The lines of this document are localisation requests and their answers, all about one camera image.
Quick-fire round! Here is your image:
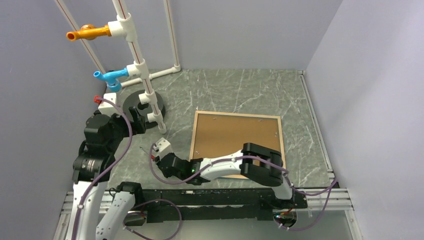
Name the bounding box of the blue picture frame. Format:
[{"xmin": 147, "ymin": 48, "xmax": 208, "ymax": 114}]
[{"xmin": 188, "ymin": 111, "xmax": 286, "ymax": 179}]

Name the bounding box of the blue handled screwdriver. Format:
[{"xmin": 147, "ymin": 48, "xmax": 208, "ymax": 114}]
[{"xmin": 139, "ymin": 146, "xmax": 155, "ymax": 161}]

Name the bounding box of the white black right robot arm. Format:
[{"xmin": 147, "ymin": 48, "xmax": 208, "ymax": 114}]
[{"xmin": 149, "ymin": 138, "xmax": 299, "ymax": 210}]

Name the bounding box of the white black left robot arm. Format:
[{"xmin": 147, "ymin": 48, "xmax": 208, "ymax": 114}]
[{"xmin": 65, "ymin": 107, "xmax": 146, "ymax": 240}]

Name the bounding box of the dark grey perforated spool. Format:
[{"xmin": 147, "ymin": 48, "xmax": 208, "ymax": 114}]
[{"xmin": 122, "ymin": 90, "xmax": 159, "ymax": 134}]

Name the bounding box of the blue pipe fitting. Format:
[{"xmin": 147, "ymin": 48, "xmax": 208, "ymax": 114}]
[{"xmin": 93, "ymin": 68, "xmax": 129, "ymax": 93}]

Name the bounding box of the orange pipe fitting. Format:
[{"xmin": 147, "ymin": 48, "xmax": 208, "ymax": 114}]
[{"xmin": 66, "ymin": 24, "xmax": 112, "ymax": 41}]

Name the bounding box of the white PVC pipe stand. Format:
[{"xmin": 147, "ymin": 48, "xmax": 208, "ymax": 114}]
[{"xmin": 55, "ymin": 0, "xmax": 181, "ymax": 134}]

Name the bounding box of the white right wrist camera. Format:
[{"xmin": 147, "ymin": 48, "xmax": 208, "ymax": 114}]
[{"xmin": 153, "ymin": 137, "xmax": 174, "ymax": 157}]

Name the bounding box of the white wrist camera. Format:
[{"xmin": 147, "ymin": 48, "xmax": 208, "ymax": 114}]
[
  {"xmin": 93, "ymin": 92, "xmax": 119, "ymax": 117},
  {"xmin": 153, "ymin": 137, "xmax": 174, "ymax": 157}
]

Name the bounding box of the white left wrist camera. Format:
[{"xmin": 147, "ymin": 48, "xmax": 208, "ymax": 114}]
[{"xmin": 93, "ymin": 92, "xmax": 119, "ymax": 117}]

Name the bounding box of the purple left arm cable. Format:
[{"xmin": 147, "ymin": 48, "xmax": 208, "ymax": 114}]
[{"xmin": 71, "ymin": 97, "xmax": 183, "ymax": 240}]

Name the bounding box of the aluminium extrusion rail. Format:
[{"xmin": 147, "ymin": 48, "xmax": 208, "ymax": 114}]
[{"xmin": 298, "ymin": 70, "xmax": 354, "ymax": 211}]

